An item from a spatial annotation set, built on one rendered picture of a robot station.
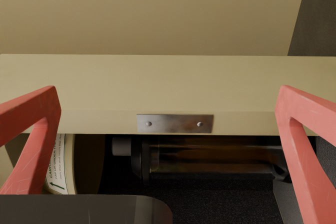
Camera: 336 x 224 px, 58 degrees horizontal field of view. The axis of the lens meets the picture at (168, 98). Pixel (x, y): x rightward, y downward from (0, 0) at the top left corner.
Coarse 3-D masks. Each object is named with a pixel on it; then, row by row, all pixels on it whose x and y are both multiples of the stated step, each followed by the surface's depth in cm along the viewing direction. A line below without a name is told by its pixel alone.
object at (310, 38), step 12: (312, 0) 56; (324, 0) 52; (300, 12) 62; (312, 12) 56; (324, 12) 52; (300, 24) 62; (312, 24) 56; (324, 24) 52; (300, 36) 62; (312, 36) 56; (324, 36) 52; (300, 48) 61; (312, 48) 56; (324, 48) 52
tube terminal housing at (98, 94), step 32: (0, 64) 34; (32, 64) 34; (64, 64) 34; (96, 64) 35; (128, 64) 35; (160, 64) 35; (192, 64) 35; (224, 64) 35; (256, 64) 35; (288, 64) 35; (320, 64) 35; (0, 96) 29; (64, 96) 29; (96, 96) 29; (128, 96) 29; (160, 96) 29; (192, 96) 29; (224, 96) 29; (256, 96) 29; (320, 96) 30; (64, 128) 29; (96, 128) 29; (128, 128) 29; (224, 128) 29; (256, 128) 29; (0, 160) 32
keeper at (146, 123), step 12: (144, 120) 28; (156, 120) 28; (168, 120) 28; (180, 120) 28; (192, 120) 28; (204, 120) 28; (168, 132) 29; (180, 132) 29; (192, 132) 29; (204, 132) 29
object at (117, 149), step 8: (120, 136) 43; (128, 136) 43; (136, 136) 40; (112, 144) 42; (120, 144) 42; (128, 144) 42; (136, 144) 40; (112, 152) 43; (120, 152) 43; (128, 152) 43; (136, 152) 39; (136, 160) 40; (136, 168) 40
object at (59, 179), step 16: (64, 144) 36; (80, 144) 51; (96, 144) 52; (64, 160) 35; (80, 160) 50; (96, 160) 51; (48, 176) 37; (64, 176) 36; (80, 176) 48; (96, 176) 49; (64, 192) 37; (80, 192) 45; (96, 192) 47
